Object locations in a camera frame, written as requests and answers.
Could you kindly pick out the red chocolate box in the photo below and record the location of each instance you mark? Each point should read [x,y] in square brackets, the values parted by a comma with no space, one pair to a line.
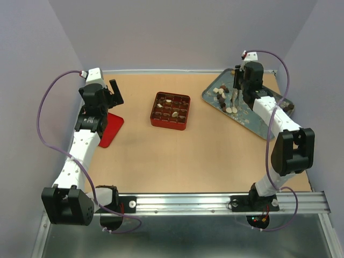
[161,116]

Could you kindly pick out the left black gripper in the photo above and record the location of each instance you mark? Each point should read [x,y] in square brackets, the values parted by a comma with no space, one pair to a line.
[116,92]

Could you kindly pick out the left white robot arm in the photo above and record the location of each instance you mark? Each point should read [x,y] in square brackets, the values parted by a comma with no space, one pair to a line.
[65,201]

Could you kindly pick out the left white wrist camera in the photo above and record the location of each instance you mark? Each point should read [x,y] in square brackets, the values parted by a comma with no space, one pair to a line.
[95,76]

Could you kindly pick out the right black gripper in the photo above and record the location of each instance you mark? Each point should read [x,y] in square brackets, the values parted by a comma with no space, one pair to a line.
[238,73]

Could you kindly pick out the blue floral tray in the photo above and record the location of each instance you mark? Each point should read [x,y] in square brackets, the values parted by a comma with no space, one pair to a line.
[215,94]

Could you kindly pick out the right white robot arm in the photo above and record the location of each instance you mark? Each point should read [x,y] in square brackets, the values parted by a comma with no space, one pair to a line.
[293,151]

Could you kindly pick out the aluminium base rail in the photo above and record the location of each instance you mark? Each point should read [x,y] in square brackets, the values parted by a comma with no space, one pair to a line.
[201,204]

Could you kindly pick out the dark chocolate at tray corner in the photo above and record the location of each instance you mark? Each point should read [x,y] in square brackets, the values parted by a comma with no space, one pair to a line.
[288,108]

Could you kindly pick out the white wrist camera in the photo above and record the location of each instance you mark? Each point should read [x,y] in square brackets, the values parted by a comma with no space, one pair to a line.
[248,56]
[95,76]

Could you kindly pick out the red box lid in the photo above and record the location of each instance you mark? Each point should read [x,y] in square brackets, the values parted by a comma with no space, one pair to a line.
[114,124]

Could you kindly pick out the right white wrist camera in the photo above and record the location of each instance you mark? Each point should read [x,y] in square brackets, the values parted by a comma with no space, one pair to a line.
[248,56]

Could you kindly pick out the metal tongs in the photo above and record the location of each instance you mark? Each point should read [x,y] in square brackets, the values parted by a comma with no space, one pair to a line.
[235,99]

